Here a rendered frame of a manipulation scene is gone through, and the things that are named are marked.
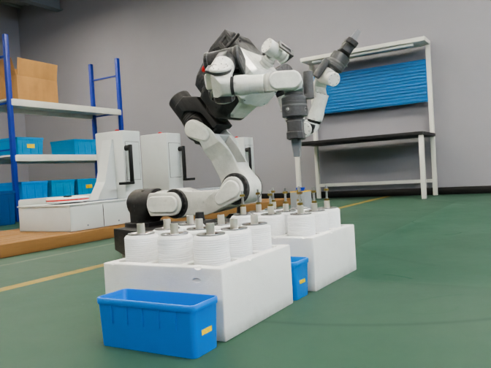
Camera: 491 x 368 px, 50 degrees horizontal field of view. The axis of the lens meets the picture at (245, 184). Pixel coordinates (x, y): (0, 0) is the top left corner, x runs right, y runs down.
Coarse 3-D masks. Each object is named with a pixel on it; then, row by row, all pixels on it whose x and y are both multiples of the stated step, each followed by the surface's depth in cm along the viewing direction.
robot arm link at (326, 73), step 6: (324, 60) 240; (330, 60) 241; (318, 66) 241; (324, 66) 240; (330, 66) 241; (336, 66) 239; (342, 66) 240; (318, 72) 240; (324, 72) 241; (330, 72) 238; (336, 72) 238; (318, 78) 241; (324, 78) 240; (330, 78) 238; (336, 78) 239; (324, 84) 245; (330, 84) 239; (336, 84) 240
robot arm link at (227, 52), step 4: (228, 48) 209; (212, 52) 211; (216, 52) 210; (220, 52) 209; (224, 52) 206; (228, 52) 207; (208, 56) 210; (212, 56) 209; (216, 56) 205; (228, 56) 203; (232, 56) 206; (208, 60) 210; (212, 60) 209; (232, 60) 204; (208, 64) 210; (236, 68) 210
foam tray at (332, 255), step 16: (352, 224) 205; (272, 240) 180; (288, 240) 177; (304, 240) 174; (320, 240) 177; (336, 240) 189; (352, 240) 203; (304, 256) 174; (320, 256) 177; (336, 256) 189; (352, 256) 202; (320, 272) 176; (336, 272) 188; (320, 288) 176
